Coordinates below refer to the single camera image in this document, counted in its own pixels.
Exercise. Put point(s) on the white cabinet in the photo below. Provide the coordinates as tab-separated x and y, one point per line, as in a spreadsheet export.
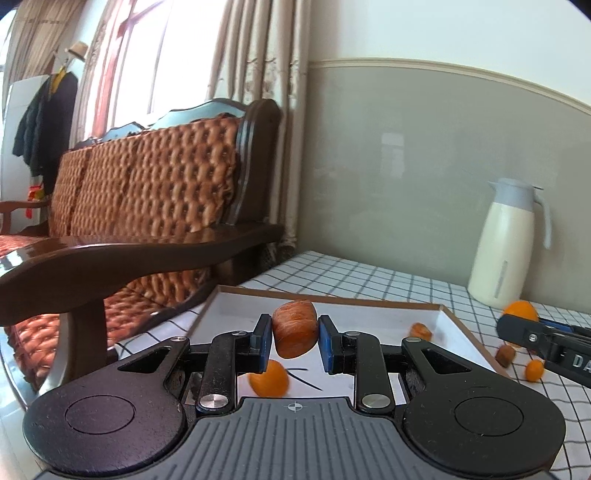
23	90

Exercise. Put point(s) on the red yellow cloth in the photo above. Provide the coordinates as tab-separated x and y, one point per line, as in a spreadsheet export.
34	194

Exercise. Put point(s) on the large orange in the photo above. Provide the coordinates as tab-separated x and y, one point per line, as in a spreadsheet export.
269	378

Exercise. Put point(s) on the small yellowish orange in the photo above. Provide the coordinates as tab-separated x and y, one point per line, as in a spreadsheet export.
534	370

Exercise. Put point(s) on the white checkered tablecloth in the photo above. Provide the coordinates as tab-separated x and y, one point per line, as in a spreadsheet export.
351	277

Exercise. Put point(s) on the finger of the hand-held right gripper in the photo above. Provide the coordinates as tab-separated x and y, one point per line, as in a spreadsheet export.
568	331
521	330

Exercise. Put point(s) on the wooden sofa with orange cushions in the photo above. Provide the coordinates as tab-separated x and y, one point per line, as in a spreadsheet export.
152	184

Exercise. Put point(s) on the brown pastry piece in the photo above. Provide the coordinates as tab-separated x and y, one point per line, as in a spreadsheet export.
420	331
295	332
505	356

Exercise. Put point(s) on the sheer striped curtain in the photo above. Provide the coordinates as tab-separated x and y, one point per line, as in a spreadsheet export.
37	27

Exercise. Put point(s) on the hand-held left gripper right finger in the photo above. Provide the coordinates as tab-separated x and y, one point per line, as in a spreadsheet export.
325	344

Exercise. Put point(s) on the cream thermos jug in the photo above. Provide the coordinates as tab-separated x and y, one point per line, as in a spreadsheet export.
498	249

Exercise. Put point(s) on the straw hat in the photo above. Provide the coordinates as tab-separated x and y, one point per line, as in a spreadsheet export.
78	50

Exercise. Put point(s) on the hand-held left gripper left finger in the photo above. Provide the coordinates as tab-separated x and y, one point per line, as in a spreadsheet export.
264	344

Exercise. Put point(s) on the brown cardboard box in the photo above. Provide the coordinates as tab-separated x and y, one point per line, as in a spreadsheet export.
369	318

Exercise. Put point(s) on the window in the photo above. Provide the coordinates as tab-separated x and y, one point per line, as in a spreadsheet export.
184	55

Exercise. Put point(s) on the dark hanging jacket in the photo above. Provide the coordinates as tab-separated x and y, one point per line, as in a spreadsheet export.
41	120

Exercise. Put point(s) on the beige embroidered curtain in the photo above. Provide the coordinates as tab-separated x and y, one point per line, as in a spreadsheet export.
268	69

